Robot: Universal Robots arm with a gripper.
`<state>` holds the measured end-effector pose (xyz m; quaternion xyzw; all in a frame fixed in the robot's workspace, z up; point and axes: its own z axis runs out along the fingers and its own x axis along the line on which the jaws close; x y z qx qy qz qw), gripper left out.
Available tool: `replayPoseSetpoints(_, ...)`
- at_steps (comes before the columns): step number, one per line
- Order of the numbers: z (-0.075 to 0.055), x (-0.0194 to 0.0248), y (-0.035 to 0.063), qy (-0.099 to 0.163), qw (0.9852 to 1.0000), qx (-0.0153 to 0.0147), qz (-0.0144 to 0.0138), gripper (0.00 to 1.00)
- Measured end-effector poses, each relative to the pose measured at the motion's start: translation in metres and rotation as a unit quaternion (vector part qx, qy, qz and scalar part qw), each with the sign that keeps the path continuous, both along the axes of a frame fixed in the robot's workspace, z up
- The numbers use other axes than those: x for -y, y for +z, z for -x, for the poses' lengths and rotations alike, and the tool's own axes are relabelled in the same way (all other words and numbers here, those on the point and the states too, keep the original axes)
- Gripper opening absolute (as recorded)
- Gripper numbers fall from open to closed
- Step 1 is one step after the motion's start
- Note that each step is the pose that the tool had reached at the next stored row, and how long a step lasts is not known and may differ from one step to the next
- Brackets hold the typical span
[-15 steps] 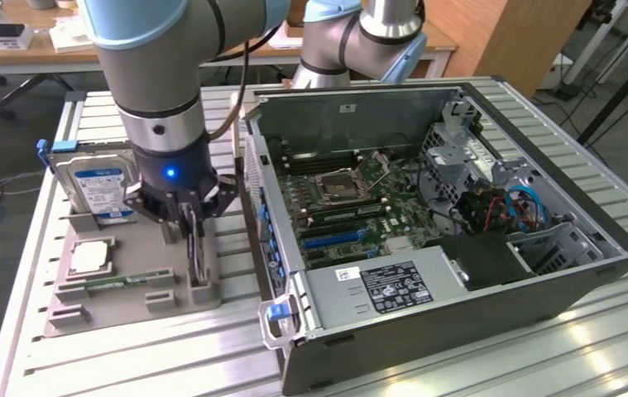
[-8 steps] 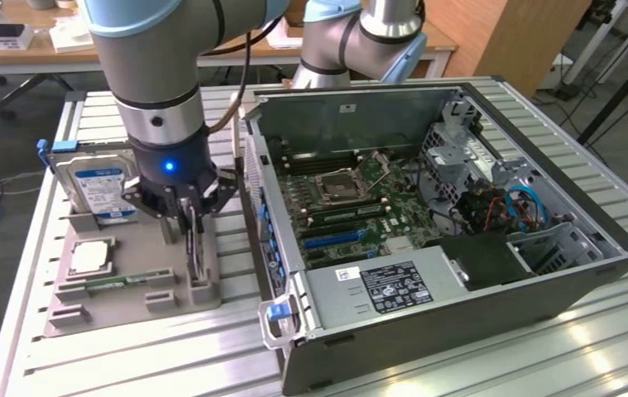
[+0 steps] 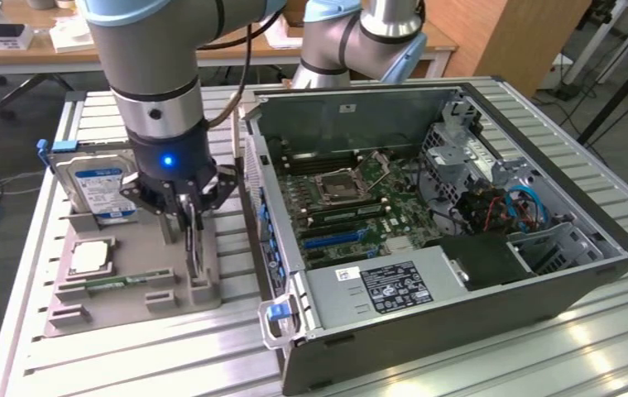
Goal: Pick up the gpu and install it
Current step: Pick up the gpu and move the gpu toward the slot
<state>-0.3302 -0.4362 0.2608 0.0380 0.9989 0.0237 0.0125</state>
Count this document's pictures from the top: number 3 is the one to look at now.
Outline black stand pole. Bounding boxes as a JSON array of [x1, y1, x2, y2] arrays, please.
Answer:
[[574, 39, 628, 146]]

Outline metal disk bay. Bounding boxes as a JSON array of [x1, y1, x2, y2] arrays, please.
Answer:
[[417, 97, 518, 199], [505, 221, 628, 277]]

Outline silver chipset heatsink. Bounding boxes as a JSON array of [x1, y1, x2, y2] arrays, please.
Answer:
[[382, 237, 420, 254]]

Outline CPU socket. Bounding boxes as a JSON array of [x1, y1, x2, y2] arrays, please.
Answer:
[[314, 170, 374, 204]]

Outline silver socket cover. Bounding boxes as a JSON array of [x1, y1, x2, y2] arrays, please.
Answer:
[[366, 148, 394, 178]]

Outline green RAM stick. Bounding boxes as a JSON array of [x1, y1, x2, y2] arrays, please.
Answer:
[[308, 203, 385, 227], [85, 275, 154, 290]]

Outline silver CPU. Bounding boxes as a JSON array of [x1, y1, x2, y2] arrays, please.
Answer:
[[67, 241, 114, 275]]

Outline white box black label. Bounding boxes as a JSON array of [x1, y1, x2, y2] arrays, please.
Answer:
[[0, 23, 34, 51]]

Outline hard disk blue label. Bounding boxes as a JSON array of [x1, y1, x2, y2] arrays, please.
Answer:
[[53, 155, 141, 227]]

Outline white small boxes on desk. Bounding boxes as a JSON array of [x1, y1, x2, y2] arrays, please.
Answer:
[[49, 20, 97, 54]]

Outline green graphics card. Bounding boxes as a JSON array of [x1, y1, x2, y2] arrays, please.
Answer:
[[177, 194, 207, 286]]

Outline blue disk carrier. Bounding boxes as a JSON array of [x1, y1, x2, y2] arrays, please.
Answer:
[[34, 138, 135, 171]]

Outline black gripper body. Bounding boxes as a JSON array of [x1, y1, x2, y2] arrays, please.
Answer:
[[126, 119, 219, 185]]

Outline wooden desk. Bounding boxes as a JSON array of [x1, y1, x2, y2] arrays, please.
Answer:
[[0, 0, 458, 90]]

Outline grey power supply unit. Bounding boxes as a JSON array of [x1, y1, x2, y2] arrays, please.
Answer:
[[304, 247, 469, 330]]

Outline blue disk wire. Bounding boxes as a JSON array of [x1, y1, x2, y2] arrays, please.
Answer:
[[502, 184, 549, 232]]

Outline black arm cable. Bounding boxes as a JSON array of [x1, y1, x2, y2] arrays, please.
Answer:
[[201, 10, 286, 130]]

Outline black open PC case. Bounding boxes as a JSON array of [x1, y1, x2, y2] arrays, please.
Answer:
[[227, 81, 628, 396]]

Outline grey parts rack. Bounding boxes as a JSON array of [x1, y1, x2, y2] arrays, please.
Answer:
[[41, 165, 223, 338]]

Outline wooden cabinet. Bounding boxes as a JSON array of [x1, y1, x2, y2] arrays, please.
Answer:
[[442, 0, 593, 98]]

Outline red disk wire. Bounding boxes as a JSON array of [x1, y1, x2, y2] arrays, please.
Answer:
[[484, 196, 534, 232]]

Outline blue expansion slot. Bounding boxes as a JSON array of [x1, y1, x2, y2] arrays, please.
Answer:
[[301, 230, 368, 250]]

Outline paper stack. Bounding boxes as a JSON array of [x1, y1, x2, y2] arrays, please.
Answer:
[[262, 18, 304, 50]]

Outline green motherboard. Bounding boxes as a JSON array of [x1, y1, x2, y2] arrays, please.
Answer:
[[277, 151, 445, 268]]

